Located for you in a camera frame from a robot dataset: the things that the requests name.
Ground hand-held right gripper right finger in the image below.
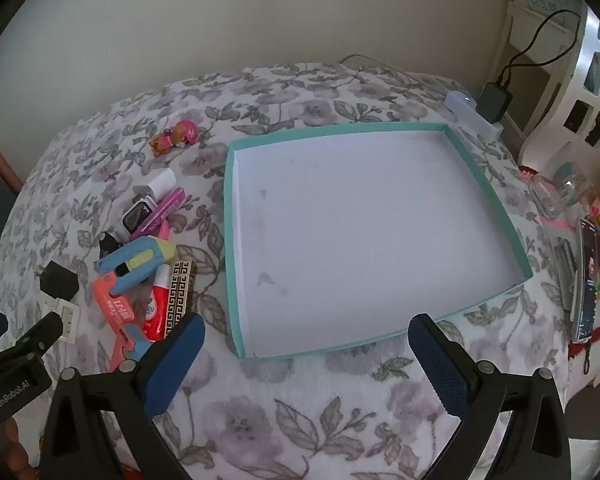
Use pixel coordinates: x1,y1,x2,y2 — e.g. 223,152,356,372
407,313,573,480

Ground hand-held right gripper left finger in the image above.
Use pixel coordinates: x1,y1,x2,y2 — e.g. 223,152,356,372
39,312,207,480

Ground white hair claw clip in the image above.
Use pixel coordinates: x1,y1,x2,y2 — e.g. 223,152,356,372
45,297,81,345

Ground red glue tube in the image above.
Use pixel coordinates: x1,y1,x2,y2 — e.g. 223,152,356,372
141,262,173,342

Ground black power adapter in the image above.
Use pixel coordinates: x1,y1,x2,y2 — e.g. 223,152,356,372
39,260,79,306

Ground black gold patterned box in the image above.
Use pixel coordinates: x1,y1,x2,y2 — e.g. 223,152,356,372
160,260,198,338

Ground coral printed plastic card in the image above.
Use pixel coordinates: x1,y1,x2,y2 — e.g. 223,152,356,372
93,272,146,346

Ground blue yellow clip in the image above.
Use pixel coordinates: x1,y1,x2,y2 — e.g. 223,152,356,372
94,236,178,293

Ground pink smartwatch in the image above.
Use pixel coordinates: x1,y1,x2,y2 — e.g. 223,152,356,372
140,217,172,241

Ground white smartwatch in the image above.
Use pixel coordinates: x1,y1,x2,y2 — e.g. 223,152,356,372
121,194,160,233

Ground pink pen case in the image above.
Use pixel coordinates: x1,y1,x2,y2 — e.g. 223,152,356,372
130,186,187,238

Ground teal cardboard box lid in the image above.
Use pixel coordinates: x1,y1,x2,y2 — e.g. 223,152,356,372
223,121,534,360

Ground person's left hand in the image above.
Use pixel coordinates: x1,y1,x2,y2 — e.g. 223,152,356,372
2,412,31,480

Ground small black clip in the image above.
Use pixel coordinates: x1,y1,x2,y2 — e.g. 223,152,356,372
99,232,126,257

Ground grey floral blanket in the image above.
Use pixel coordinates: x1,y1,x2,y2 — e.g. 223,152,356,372
0,62,581,480

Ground dark smartphone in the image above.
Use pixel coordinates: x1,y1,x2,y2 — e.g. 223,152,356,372
572,217,600,343

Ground white power adapter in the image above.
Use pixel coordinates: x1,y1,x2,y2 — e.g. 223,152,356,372
132,167,177,201

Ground clear plastic hair clip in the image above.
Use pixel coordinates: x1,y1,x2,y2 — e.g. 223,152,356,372
529,170,597,217

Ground pink toy dog figurine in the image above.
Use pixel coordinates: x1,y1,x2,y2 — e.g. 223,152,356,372
149,120,199,157

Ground white power strip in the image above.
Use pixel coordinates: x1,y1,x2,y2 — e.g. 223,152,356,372
445,91,503,136

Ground white cubby shelf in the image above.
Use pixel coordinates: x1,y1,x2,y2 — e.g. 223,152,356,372
520,2,600,166

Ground reddish wooden rail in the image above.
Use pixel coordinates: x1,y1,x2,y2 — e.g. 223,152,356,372
0,129,25,193

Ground black wall charger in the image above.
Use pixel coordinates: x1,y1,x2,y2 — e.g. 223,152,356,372
480,82,513,123

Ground black charger cable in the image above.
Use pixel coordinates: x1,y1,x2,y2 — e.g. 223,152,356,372
500,9,582,86

